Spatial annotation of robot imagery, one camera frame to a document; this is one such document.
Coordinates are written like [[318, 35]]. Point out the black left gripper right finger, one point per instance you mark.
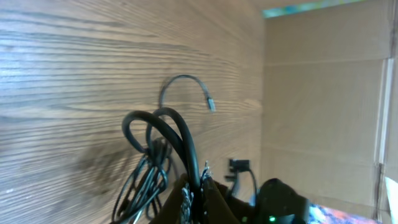
[[215, 208]]

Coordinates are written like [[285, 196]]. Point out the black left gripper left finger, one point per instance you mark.
[[178, 207]]

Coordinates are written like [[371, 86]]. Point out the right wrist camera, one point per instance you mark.
[[235, 167]]

